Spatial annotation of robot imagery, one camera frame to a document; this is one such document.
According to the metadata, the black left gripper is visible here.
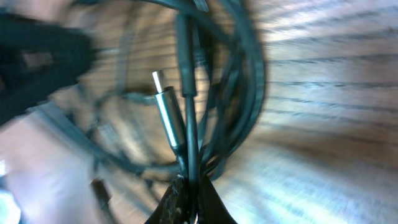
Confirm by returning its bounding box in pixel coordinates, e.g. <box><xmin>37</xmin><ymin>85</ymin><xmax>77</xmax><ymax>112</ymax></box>
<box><xmin>1</xmin><ymin>13</ymin><xmax>96</xmax><ymax>124</ymax></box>

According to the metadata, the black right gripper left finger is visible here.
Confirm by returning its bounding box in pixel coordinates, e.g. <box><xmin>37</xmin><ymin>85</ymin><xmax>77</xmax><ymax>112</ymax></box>
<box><xmin>145</xmin><ymin>177</ymin><xmax>187</xmax><ymax>224</ymax></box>

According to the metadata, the black USB cable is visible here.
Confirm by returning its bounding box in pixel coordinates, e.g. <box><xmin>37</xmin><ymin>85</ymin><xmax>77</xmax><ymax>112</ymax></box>
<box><xmin>71</xmin><ymin>0</ymin><xmax>267</xmax><ymax>187</ymax></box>

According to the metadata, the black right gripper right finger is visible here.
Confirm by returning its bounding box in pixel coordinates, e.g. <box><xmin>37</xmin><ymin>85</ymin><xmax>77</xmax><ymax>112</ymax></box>
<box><xmin>198</xmin><ymin>175</ymin><xmax>237</xmax><ymax>224</ymax></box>

